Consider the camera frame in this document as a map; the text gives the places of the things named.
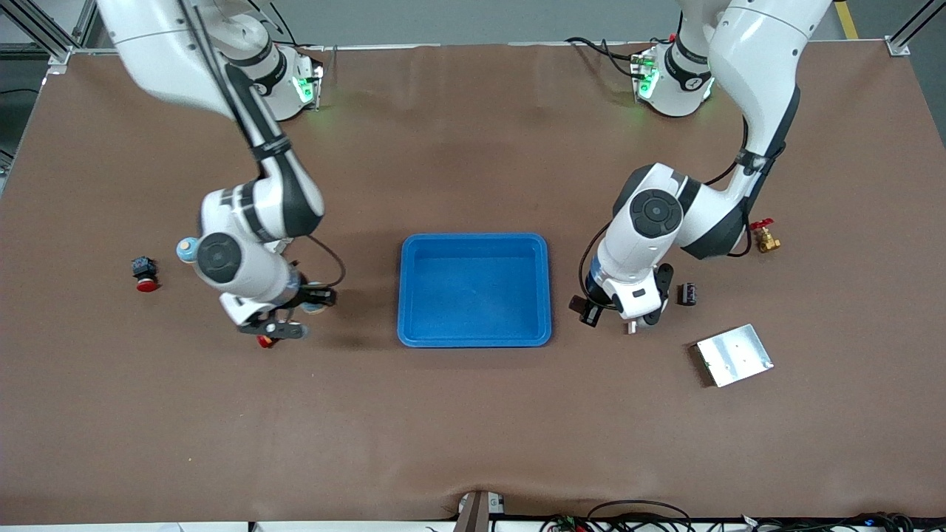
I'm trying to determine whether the blue plastic tray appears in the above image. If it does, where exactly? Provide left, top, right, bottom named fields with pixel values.
left=397, top=233, right=553, bottom=349

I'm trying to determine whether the red mushroom push button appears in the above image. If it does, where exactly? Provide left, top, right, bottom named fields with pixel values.
left=131, top=256, right=159, bottom=293

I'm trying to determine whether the aluminium plate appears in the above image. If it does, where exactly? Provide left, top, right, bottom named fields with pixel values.
left=695, top=324, right=775, bottom=389

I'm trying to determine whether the brown table mat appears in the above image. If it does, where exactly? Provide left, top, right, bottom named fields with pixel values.
left=0, top=43, right=946, bottom=527

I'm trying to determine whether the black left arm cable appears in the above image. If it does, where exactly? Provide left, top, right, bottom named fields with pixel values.
left=580, top=111, right=784, bottom=311

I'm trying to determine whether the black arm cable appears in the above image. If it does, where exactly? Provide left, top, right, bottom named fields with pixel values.
left=580, top=111, right=784, bottom=311
left=174, top=0, right=348, bottom=290

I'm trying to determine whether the brass valve with red handle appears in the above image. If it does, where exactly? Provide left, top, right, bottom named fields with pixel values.
left=749, top=219, right=782, bottom=254

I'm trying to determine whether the black cable loop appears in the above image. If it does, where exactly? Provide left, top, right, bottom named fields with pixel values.
left=588, top=500, right=692, bottom=532

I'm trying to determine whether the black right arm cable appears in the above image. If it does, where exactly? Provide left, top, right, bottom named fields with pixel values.
left=174, top=0, right=348, bottom=290

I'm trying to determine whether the black left base cable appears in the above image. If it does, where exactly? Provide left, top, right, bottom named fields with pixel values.
left=565, top=35, right=644, bottom=78

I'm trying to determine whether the black base cable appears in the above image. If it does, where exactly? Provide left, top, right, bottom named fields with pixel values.
left=270, top=7, right=326, bottom=54
left=565, top=35, right=644, bottom=78

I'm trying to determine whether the black right base cable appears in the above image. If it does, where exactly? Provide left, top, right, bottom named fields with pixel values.
left=270, top=7, right=326, bottom=54

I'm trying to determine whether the aluminium frame profile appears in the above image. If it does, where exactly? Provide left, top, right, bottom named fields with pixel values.
left=883, top=0, right=946, bottom=58
left=0, top=0, right=101, bottom=75

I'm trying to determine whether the black cable bundle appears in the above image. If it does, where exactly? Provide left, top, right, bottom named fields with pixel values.
left=739, top=511, right=946, bottom=532

